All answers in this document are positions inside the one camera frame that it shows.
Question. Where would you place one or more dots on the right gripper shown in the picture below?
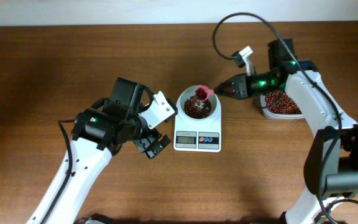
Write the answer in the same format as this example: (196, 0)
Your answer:
(242, 86)

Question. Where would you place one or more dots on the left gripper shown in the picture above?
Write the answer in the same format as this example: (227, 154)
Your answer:
(152, 136)

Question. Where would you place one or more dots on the pink measuring scoop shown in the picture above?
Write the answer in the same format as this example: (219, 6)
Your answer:
(203, 93)

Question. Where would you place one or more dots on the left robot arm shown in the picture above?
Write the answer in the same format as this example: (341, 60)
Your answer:
(87, 154)

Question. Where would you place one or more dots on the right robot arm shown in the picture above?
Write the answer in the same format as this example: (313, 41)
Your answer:
(331, 168)

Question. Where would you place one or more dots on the white digital kitchen scale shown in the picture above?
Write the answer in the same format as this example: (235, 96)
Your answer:
(198, 135)

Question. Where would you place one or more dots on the clear plastic container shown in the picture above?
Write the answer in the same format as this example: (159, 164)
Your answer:
(270, 115)

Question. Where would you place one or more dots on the red adzuki beans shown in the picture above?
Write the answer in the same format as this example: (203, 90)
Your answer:
(279, 103)

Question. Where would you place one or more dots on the white round bowl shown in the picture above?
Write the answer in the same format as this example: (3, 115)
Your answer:
(190, 92)

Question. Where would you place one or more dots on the red beans in bowl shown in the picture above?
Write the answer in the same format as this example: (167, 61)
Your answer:
(197, 109)

